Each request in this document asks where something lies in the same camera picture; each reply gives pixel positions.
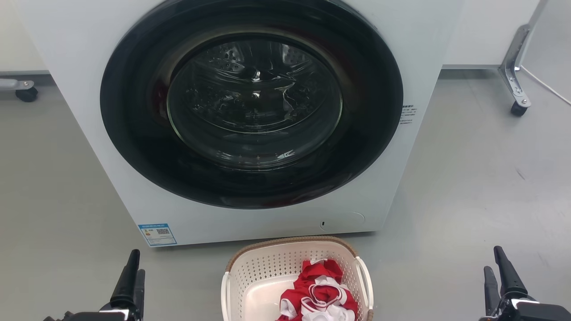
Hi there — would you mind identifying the white front-load washing machine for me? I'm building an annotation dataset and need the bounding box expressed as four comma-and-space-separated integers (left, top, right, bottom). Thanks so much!
16, 0, 464, 248

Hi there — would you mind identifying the thin white cable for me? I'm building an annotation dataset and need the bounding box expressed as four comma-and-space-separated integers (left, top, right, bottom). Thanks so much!
519, 66, 571, 107

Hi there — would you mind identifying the blue energy label sticker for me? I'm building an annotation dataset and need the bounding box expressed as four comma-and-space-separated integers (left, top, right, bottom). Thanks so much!
138, 223, 178, 247

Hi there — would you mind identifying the red and white garment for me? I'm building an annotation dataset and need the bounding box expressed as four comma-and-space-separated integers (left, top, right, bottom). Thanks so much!
277, 259, 359, 321

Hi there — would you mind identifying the round black washer door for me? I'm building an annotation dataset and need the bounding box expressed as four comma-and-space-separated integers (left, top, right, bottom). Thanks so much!
100, 0, 404, 210

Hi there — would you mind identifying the cream perforated laundry basket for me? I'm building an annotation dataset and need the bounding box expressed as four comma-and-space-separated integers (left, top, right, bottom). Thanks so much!
221, 236, 374, 321

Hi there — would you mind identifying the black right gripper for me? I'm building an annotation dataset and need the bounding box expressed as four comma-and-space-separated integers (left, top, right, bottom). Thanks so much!
479, 246, 571, 321

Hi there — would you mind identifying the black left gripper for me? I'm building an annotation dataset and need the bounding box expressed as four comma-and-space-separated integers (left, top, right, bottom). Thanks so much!
44, 249, 146, 321

